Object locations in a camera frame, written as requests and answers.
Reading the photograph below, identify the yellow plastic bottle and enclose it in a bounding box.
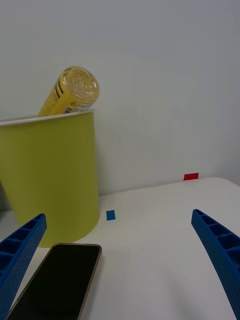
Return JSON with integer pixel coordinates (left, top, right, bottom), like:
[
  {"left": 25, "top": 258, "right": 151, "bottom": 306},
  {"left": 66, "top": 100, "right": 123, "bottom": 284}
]
[{"left": 36, "top": 65, "right": 101, "bottom": 118}]

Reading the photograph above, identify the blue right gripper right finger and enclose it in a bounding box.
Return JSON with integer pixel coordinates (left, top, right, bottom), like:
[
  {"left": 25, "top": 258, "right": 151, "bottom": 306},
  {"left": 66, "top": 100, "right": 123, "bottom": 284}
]
[{"left": 191, "top": 208, "right": 240, "bottom": 320}]

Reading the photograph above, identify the yellow-green plastic waste bin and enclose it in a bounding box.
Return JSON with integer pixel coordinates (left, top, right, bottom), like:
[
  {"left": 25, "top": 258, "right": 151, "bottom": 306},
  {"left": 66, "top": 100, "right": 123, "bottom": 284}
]
[{"left": 0, "top": 109, "right": 101, "bottom": 248}]

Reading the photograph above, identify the black smartphone in clear case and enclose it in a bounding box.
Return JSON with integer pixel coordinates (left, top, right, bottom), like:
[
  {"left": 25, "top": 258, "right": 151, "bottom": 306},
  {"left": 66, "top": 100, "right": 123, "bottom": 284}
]
[{"left": 6, "top": 242, "right": 103, "bottom": 320}]

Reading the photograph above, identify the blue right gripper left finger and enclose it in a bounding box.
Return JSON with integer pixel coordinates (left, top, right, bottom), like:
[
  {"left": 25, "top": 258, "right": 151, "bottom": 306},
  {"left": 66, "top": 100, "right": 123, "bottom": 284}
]
[{"left": 0, "top": 212, "right": 48, "bottom": 320}]

